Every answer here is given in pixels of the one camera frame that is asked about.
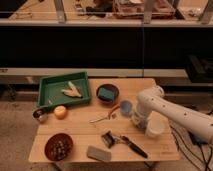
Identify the blue grey towel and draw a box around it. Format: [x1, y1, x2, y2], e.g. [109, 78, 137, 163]
[120, 100, 132, 117]

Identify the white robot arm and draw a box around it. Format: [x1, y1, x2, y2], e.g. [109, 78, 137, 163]
[131, 85, 213, 145]

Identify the white plastic cup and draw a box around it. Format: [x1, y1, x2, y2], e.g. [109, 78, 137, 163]
[145, 118, 165, 138]

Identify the small metal cup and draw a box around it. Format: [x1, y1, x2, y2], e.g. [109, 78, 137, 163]
[33, 109, 47, 123]

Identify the dark bowl with sponge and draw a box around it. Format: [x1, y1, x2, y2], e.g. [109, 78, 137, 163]
[96, 84, 119, 104]

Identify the green sponge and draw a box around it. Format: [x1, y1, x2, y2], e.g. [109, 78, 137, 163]
[98, 88, 115, 101]

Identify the green plastic tray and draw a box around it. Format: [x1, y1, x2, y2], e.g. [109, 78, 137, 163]
[38, 72, 91, 109]

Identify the small black clip object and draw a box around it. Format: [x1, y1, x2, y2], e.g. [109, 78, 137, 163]
[101, 131, 115, 148]

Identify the yellow round fruit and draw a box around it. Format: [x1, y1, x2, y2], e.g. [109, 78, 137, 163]
[53, 106, 67, 119]

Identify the grey rectangular block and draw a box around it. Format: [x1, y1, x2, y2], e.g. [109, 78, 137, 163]
[87, 146, 111, 162]

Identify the brown bowl with nuts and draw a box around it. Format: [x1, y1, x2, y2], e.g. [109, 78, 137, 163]
[44, 133, 73, 161]

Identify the black handled tool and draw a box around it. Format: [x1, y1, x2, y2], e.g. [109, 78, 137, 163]
[115, 136, 148, 158]

